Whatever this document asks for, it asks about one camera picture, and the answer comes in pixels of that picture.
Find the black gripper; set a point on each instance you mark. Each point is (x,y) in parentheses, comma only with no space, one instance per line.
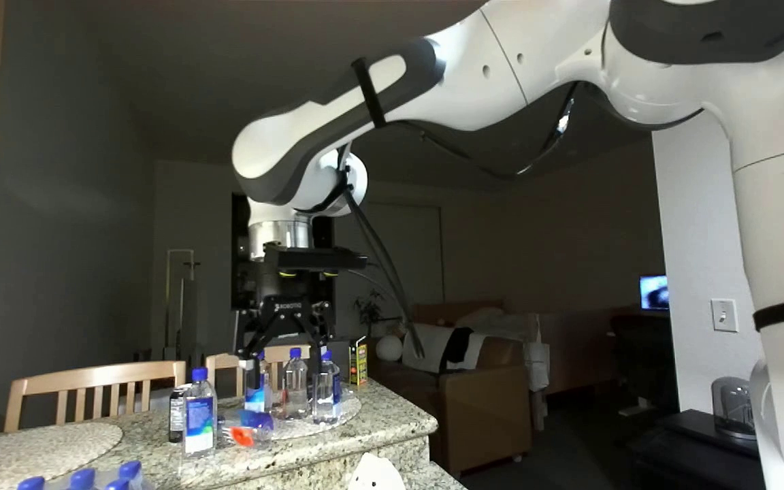
(288,290)

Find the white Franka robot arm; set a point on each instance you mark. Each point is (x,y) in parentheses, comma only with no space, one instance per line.
(774,226)

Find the clear plastic bottle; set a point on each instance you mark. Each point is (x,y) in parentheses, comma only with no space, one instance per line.
(326,391)
(296,384)

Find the clear plastic bottles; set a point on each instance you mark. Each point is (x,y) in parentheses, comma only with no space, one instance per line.
(224,364)

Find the yellow box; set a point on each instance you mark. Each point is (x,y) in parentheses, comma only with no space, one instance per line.
(361,364)

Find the small blue-labelled bottle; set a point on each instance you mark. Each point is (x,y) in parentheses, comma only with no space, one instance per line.
(257,410)

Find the white round globe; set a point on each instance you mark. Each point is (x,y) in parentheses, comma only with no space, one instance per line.
(391,349)

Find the clear glass tray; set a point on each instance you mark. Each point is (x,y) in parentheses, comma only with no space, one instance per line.
(342,418)

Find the small orange object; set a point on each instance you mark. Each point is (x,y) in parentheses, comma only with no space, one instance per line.
(240,437)

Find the water bottle blue label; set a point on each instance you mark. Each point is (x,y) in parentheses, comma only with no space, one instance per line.
(201,418)

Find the white cushion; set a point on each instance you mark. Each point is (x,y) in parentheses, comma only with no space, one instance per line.
(428,348)

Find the white paper piece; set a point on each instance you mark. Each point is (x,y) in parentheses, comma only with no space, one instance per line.
(378,474)

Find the brown armchair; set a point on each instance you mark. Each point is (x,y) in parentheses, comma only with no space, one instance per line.
(476,410)

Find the light wooden chair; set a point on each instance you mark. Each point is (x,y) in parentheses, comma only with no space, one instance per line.
(93,375)

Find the lit television screen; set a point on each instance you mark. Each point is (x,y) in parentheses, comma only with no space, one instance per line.
(655,293)

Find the black side table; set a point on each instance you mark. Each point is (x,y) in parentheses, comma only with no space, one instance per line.
(692,452)

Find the glass jar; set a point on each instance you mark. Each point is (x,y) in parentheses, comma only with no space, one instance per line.
(733,405)

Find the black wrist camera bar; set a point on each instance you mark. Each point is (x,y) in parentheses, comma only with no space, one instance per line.
(314,260)

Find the white light switch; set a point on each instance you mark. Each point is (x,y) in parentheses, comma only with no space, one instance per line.
(725,314)

